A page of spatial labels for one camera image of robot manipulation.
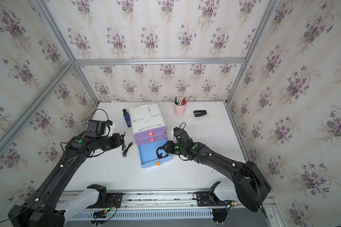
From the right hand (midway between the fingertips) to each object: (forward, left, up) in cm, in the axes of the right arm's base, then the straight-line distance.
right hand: (165, 148), depth 81 cm
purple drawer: (+5, +9, +1) cm, 10 cm away
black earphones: (-1, +3, -10) cm, 11 cm away
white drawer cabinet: (+9, +10, +10) cm, 17 cm away
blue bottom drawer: (0, +12, -9) cm, 15 cm away
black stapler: (+36, -24, -10) cm, 44 cm away
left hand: (0, +21, +8) cm, 23 cm away
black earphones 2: (-2, +23, +7) cm, 24 cm away
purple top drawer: (+5, +9, +8) cm, 13 cm away
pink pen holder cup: (+36, -9, -7) cm, 38 cm away
